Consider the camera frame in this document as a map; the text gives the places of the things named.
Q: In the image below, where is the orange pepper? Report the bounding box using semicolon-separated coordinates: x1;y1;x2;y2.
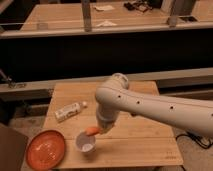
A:
86;127;100;136

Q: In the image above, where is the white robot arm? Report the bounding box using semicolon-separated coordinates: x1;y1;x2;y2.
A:
95;73;213;138

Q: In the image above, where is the white ceramic cup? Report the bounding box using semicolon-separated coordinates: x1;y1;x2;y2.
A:
75;132;96;154

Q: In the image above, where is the orange plate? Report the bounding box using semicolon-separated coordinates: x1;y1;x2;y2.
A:
26;130;66;171

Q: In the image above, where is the brown cardboard box corner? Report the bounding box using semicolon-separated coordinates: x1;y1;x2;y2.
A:
0;123;28;171

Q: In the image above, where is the white paper on far table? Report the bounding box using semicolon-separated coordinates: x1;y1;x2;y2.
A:
96;20;117;27

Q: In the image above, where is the metal clamp at left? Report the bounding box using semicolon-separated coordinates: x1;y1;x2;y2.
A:
0;68;26;89

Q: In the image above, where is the white paper sheet far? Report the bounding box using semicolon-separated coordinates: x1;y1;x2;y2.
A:
94;5;115;11

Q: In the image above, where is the black tool on far table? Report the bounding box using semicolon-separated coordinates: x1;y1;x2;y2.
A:
123;1;152;13

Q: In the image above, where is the grey metal post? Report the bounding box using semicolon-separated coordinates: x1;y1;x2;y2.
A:
81;0;92;32
167;0;197;27

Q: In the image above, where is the grey metal post right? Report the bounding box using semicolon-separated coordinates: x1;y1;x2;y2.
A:
167;0;197;27

